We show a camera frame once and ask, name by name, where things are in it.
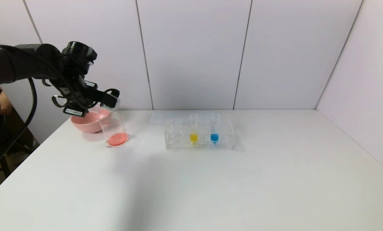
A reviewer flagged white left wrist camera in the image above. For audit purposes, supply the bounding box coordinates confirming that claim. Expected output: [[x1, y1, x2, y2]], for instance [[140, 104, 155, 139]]
[[63, 106, 86, 118]]

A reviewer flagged test tube with red pigment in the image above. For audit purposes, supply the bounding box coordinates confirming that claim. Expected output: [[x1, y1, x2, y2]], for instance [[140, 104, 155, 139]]
[[100, 94, 121, 113]]

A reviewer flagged clear glass beaker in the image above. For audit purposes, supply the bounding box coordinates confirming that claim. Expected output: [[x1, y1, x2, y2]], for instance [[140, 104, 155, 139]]
[[99, 109, 129, 147]]

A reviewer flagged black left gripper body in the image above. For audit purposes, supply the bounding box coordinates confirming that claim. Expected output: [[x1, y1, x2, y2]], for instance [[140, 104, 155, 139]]
[[57, 77, 89, 117]]

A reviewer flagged clear acrylic test tube rack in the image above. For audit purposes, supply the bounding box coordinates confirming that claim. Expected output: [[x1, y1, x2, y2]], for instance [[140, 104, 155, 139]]
[[165, 118, 234, 151]]

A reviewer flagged dark chair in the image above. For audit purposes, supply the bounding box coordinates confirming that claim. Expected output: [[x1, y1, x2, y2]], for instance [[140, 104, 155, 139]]
[[0, 109, 40, 181]]

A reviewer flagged bystander forearm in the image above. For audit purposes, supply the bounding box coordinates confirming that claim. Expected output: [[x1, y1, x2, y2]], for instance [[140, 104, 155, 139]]
[[0, 90, 13, 116]]

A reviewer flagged test tube with yellow pigment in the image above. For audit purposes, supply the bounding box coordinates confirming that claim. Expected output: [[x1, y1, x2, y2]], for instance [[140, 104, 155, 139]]
[[189, 113, 199, 145]]

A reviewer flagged pink bowl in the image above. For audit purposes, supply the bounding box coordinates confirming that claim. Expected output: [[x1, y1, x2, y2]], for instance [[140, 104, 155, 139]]
[[71, 107, 113, 134]]

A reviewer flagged test tube with blue pigment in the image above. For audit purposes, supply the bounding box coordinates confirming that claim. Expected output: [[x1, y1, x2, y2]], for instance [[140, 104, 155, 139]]
[[210, 111, 219, 145]]

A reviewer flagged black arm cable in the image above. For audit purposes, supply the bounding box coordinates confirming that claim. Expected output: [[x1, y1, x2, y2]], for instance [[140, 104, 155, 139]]
[[0, 76, 38, 171]]

